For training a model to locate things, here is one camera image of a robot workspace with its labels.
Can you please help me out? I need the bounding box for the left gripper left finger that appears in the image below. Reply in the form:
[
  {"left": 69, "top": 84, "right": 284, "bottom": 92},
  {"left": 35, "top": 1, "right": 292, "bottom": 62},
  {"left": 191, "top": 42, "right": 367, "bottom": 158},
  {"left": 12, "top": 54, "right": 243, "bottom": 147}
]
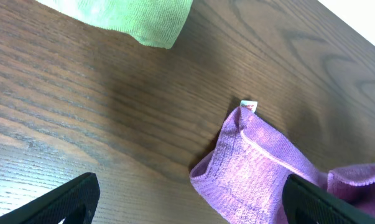
[{"left": 0, "top": 172, "right": 100, "bottom": 224}]

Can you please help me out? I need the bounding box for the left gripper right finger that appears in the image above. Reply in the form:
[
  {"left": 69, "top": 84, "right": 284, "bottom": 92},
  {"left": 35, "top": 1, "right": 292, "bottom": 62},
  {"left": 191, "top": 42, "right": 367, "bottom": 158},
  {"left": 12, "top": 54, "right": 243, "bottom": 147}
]
[{"left": 282, "top": 174, "right": 375, "bottom": 224}]

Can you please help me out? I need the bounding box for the purple microfiber cloth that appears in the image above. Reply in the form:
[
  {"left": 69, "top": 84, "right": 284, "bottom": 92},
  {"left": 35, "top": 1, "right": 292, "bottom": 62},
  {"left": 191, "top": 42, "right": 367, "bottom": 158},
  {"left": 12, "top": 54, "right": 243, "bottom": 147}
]
[{"left": 190, "top": 101, "right": 375, "bottom": 224}]

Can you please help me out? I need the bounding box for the folded light green cloth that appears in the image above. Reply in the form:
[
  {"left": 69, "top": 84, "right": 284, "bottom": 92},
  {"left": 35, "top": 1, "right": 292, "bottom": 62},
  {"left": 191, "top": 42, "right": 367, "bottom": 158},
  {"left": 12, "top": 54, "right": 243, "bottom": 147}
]
[{"left": 37, "top": 0, "right": 193, "bottom": 49}]

